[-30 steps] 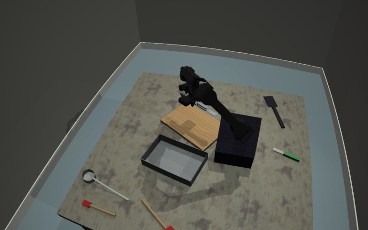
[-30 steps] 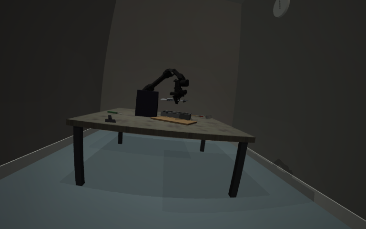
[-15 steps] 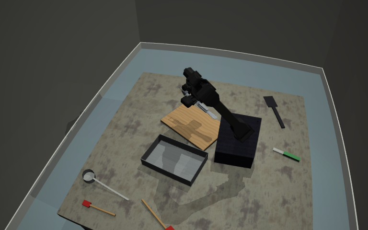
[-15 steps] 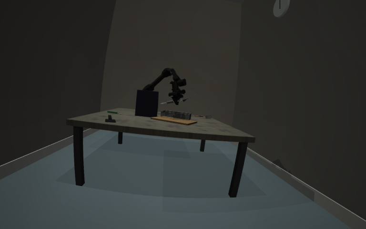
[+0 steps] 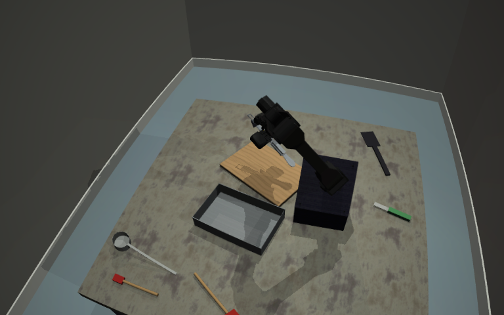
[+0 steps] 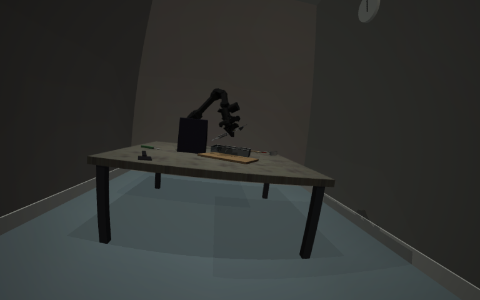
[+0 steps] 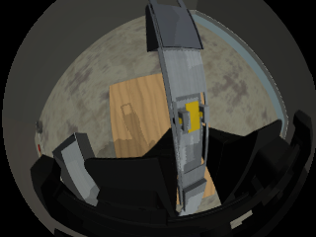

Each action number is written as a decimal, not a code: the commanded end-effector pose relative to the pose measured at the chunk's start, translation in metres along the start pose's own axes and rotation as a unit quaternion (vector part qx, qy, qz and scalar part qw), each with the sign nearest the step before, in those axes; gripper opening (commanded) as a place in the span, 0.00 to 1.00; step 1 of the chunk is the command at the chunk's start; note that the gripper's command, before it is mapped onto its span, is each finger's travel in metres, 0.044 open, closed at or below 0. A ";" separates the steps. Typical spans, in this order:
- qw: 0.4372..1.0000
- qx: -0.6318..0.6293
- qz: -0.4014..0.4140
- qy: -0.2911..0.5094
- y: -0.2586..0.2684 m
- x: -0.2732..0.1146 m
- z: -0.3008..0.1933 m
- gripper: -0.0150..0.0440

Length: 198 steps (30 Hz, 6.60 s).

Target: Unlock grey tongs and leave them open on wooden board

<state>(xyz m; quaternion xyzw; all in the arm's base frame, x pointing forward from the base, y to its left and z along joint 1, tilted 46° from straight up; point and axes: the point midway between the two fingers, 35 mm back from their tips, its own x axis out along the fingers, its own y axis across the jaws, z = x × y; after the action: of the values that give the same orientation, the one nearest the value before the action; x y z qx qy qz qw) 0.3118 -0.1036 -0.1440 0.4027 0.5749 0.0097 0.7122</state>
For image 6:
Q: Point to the wooden cutting board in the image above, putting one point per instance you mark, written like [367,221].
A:
[228,157]

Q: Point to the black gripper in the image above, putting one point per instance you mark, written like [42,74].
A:
[229,125]

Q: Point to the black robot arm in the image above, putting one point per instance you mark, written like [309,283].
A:
[226,108]

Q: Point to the black spatula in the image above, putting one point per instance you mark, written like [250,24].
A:
[144,156]

